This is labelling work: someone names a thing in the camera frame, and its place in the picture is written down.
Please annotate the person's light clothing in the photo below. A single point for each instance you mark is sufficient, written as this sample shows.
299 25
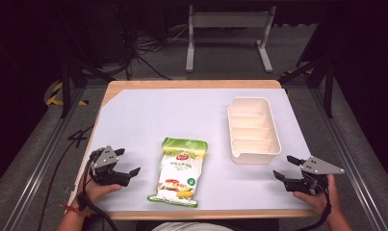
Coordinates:
191 226

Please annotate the aluminium floor rail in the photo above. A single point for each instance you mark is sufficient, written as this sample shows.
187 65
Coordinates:
44 163
349 154

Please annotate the green and white food packet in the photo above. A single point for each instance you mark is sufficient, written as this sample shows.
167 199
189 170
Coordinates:
180 173

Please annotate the white metal stand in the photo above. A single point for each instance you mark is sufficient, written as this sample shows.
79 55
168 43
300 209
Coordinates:
228 20

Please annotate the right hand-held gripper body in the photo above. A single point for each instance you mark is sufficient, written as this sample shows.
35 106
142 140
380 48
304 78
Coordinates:
316 168

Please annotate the white table sheet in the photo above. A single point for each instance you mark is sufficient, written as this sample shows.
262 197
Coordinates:
169 115

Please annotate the person's right hand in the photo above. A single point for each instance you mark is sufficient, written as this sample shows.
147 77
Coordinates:
318 200

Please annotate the white divided plastic container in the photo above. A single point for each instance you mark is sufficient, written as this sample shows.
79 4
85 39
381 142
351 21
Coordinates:
252 131

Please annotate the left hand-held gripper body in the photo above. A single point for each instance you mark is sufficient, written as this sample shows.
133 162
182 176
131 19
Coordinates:
104 160

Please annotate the person's left hand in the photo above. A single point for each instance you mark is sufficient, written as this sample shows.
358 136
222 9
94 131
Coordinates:
97 192

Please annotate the yellow black striped tape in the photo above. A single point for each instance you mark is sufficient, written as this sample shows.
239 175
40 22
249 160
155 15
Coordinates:
55 93

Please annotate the black metal stand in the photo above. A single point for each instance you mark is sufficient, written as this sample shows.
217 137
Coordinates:
65 86
328 83

